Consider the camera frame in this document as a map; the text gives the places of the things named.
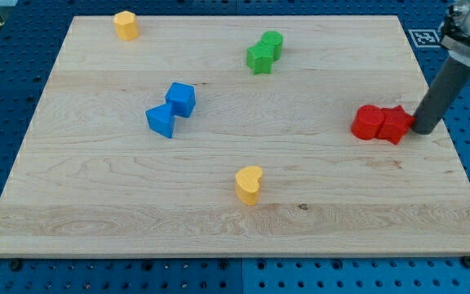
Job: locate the green cylinder block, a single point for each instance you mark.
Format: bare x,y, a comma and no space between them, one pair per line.
275,40

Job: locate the red cylinder block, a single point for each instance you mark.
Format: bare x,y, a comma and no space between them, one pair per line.
367,122

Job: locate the blue triangle block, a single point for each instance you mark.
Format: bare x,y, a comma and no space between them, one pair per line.
161,120

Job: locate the light wooden board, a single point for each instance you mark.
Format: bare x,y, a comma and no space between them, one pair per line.
92,180

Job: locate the white fiducial marker tag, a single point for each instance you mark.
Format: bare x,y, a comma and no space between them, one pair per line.
424,38

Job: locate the yellow hexagon block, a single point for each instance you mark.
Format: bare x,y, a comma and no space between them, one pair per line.
126,26

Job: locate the red star block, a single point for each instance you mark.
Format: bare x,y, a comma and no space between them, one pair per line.
397,123

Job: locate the blue cube block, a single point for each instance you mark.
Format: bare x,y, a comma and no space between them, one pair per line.
181,97

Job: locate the green star block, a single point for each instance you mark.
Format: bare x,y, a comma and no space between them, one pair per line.
260,58

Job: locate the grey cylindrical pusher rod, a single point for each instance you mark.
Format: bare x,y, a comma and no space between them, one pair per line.
442,92

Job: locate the yellow heart block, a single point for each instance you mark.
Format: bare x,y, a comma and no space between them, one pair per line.
248,184

